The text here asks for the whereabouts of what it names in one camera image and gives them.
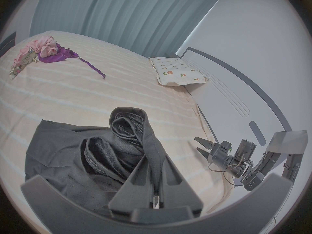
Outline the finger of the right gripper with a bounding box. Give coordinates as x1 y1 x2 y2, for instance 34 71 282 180
194 137 215 150
196 147 212 161

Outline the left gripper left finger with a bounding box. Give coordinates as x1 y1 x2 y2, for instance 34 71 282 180
108 155 154 219

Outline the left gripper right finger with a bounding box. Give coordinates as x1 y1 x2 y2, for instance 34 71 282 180
160 153 204 217

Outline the black T-shirt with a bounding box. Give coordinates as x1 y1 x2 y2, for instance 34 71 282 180
24 107 169 211

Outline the bed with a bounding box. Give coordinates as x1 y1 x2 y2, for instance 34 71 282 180
0 30 293 215

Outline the pile of clothes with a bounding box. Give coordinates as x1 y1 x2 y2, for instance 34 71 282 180
9 36 59 80

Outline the white printed pillow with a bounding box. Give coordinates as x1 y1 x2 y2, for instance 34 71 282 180
149 57 207 86

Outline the blue-green curtain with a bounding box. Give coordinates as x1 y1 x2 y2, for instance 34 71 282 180
29 0 232 58

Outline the purple satin garment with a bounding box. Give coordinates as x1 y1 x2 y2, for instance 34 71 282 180
39 46 106 80

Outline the dark chest of drawers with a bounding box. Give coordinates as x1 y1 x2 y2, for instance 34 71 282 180
0 32 16 55

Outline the black cable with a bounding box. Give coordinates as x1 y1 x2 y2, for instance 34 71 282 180
208 166 244 187

